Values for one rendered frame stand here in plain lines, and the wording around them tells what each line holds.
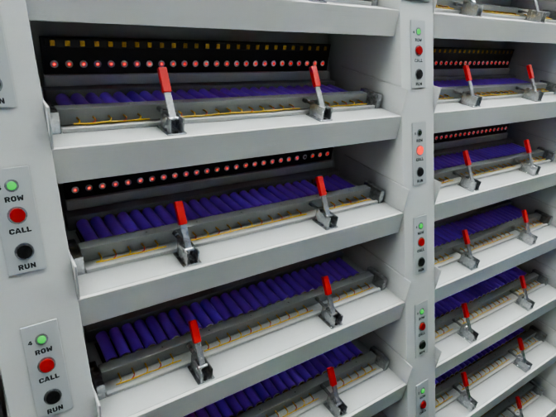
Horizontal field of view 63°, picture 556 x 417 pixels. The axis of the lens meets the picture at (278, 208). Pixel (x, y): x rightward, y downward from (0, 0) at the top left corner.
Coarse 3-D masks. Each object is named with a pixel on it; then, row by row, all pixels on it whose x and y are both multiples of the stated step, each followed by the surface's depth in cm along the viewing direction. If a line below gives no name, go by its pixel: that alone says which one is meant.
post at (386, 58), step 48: (432, 0) 87; (336, 48) 97; (384, 48) 87; (432, 48) 88; (432, 96) 90; (384, 144) 91; (432, 144) 92; (432, 192) 94; (384, 240) 95; (432, 240) 96; (432, 288) 98; (384, 336) 101; (432, 336) 100; (432, 384) 103
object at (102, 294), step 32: (352, 160) 99; (128, 192) 75; (160, 192) 79; (384, 192) 92; (256, 224) 79; (352, 224) 83; (384, 224) 88; (128, 256) 66; (160, 256) 67; (224, 256) 69; (256, 256) 72; (288, 256) 76; (96, 288) 59; (128, 288) 60; (160, 288) 63; (192, 288) 67; (96, 320) 60
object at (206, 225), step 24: (336, 192) 89; (360, 192) 91; (216, 216) 75; (240, 216) 76; (264, 216) 79; (96, 240) 65; (120, 240) 65; (144, 240) 68; (168, 240) 70; (192, 240) 70
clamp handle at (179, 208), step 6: (174, 204) 66; (180, 204) 66; (180, 210) 66; (180, 216) 66; (180, 222) 66; (186, 222) 66; (180, 228) 66; (186, 228) 66; (186, 234) 66; (186, 240) 66; (186, 246) 66
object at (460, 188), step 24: (456, 144) 124; (480, 144) 129; (504, 144) 133; (528, 144) 118; (552, 144) 131; (456, 168) 109; (480, 168) 114; (504, 168) 118; (528, 168) 119; (552, 168) 125; (456, 192) 102; (480, 192) 104; (504, 192) 111; (528, 192) 119
